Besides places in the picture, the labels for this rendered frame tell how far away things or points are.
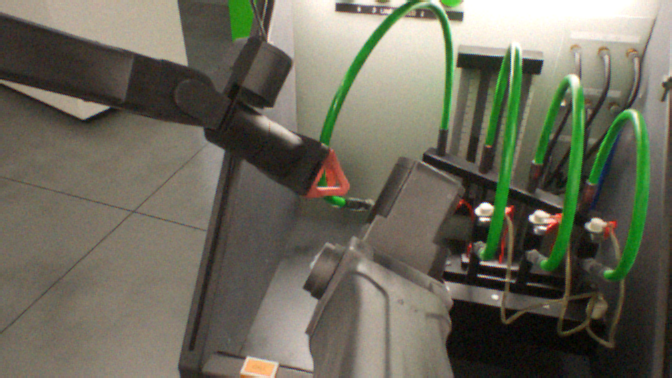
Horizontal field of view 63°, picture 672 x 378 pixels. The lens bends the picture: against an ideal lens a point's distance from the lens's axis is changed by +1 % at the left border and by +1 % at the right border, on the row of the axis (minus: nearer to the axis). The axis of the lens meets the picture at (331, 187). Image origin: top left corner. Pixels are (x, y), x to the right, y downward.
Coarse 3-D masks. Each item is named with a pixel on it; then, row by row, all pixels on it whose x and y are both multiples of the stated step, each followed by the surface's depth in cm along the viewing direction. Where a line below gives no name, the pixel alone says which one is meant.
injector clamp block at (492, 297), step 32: (448, 288) 93; (480, 288) 93; (512, 288) 95; (544, 288) 93; (480, 320) 93; (544, 320) 89; (576, 320) 88; (480, 352) 97; (512, 352) 95; (576, 352) 92
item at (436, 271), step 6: (438, 246) 49; (444, 252) 49; (450, 252) 50; (438, 258) 49; (444, 258) 49; (432, 264) 49; (438, 264) 49; (444, 264) 49; (432, 270) 49; (438, 270) 49; (432, 276) 49; (438, 276) 49
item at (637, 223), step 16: (624, 112) 75; (640, 128) 69; (608, 144) 82; (640, 144) 67; (640, 160) 67; (592, 176) 86; (640, 176) 66; (592, 192) 87; (640, 192) 65; (640, 208) 65; (640, 224) 65; (640, 240) 66; (624, 256) 67; (592, 272) 79; (608, 272) 72; (624, 272) 68
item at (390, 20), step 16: (416, 0) 75; (432, 0) 78; (400, 16) 72; (384, 32) 70; (448, 32) 86; (368, 48) 69; (448, 48) 89; (352, 64) 68; (448, 64) 92; (352, 80) 68; (448, 80) 94; (336, 96) 68; (448, 96) 97; (336, 112) 68; (448, 112) 99; (448, 128) 101
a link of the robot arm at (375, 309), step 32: (352, 256) 31; (384, 256) 34; (352, 288) 27; (384, 288) 27; (416, 288) 30; (320, 320) 29; (352, 320) 22; (384, 320) 23; (416, 320) 24; (448, 320) 28; (320, 352) 26; (352, 352) 19; (384, 352) 19; (416, 352) 20
